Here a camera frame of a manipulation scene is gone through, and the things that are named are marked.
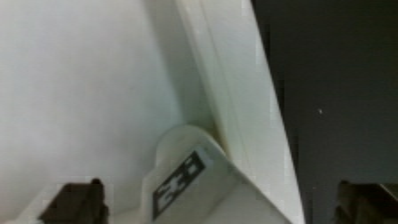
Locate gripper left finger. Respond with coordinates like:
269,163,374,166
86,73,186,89
15,177,113,224

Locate white table leg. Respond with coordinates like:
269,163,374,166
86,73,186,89
139,143,296,224

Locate white square tabletop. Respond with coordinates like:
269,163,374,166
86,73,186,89
0,0,305,224

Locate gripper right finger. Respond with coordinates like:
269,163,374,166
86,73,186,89
335,180,398,224

